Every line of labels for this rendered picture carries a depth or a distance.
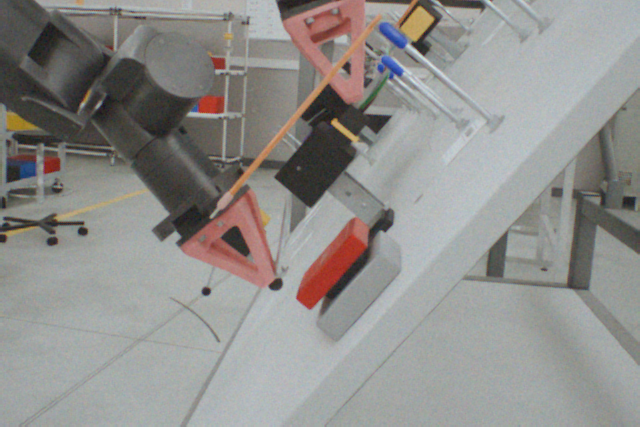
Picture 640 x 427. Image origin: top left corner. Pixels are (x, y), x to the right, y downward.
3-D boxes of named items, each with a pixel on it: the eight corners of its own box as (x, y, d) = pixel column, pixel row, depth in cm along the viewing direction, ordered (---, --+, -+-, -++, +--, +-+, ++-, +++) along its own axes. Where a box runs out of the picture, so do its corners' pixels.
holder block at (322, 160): (316, 198, 63) (281, 168, 63) (358, 150, 62) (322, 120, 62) (310, 209, 59) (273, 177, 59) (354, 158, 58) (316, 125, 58)
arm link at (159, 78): (52, 37, 62) (7, 111, 58) (93, -44, 54) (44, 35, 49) (174, 107, 67) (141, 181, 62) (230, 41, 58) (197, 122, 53)
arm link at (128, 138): (123, 92, 65) (74, 121, 62) (151, 53, 60) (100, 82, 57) (172, 151, 66) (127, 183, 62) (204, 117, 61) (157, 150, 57)
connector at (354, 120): (335, 160, 62) (317, 145, 62) (371, 116, 61) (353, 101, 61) (334, 163, 59) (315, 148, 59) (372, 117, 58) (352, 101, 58)
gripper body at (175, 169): (251, 176, 67) (199, 114, 66) (223, 200, 57) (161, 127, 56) (199, 218, 68) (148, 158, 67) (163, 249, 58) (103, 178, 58)
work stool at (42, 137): (-17, 231, 477) (-18, 128, 467) (71, 224, 512) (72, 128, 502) (5, 251, 434) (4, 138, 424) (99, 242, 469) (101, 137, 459)
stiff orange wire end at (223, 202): (215, 219, 48) (209, 213, 48) (384, 18, 46) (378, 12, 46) (211, 222, 47) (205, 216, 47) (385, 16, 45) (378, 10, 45)
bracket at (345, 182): (372, 221, 63) (328, 184, 63) (390, 201, 63) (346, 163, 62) (369, 235, 59) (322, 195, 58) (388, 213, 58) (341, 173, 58)
